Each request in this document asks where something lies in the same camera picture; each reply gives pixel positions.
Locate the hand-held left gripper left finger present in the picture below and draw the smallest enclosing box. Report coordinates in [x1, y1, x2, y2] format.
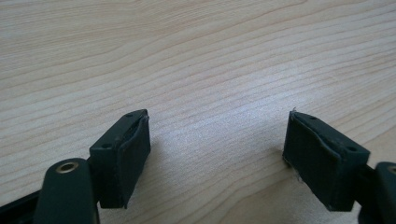
[89, 108, 152, 210]

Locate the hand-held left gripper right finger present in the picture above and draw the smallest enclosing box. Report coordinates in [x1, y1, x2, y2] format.
[282, 107, 372, 213]

